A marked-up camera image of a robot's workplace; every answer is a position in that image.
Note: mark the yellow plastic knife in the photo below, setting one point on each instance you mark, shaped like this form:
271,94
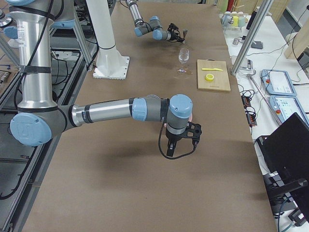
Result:
212,69

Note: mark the lower teach pendant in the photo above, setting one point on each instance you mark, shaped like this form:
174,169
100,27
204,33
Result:
285,106

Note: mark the teach pendant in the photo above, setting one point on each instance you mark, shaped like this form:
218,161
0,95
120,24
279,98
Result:
285,106
277,82

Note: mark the upper teach pendant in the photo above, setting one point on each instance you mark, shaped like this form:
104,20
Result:
277,82

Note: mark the bamboo cutting board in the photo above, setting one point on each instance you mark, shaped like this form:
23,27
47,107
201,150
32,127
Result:
221,79

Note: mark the aluminium frame post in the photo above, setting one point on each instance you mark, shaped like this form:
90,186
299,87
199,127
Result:
258,20

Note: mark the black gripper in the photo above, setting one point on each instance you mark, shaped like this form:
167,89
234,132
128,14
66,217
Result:
174,36
173,137

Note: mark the steel double jigger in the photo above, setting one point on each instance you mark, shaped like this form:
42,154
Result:
185,31

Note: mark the metal rod tool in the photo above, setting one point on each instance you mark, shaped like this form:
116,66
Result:
276,117

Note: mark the clear wine glass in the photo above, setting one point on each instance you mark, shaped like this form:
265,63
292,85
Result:
183,57

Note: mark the yellow cup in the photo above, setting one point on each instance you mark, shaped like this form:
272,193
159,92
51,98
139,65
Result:
235,21

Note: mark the black laptop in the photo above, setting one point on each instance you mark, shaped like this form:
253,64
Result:
286,151

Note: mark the yellow lemon slice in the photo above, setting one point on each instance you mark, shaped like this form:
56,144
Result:
209,77

